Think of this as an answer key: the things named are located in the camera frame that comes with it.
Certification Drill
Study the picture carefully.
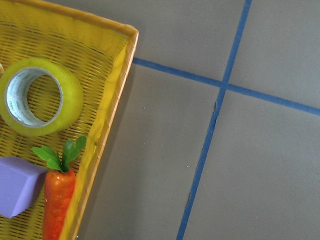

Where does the yellow-green packing tape roll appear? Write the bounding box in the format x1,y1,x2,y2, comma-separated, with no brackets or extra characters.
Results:
0,57,84,137

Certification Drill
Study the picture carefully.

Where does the yellow woven plastic basket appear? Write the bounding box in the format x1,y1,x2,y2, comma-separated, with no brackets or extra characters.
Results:
0,0,139,240

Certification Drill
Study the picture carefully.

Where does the orange toy carrot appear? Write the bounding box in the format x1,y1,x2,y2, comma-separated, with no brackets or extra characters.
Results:
31,135,87,240

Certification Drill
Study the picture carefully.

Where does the purple foam block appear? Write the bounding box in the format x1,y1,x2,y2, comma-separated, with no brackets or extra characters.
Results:
0,156,47,219

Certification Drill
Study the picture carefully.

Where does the toy croissant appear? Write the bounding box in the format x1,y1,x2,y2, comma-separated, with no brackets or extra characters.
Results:
0,63,4,74

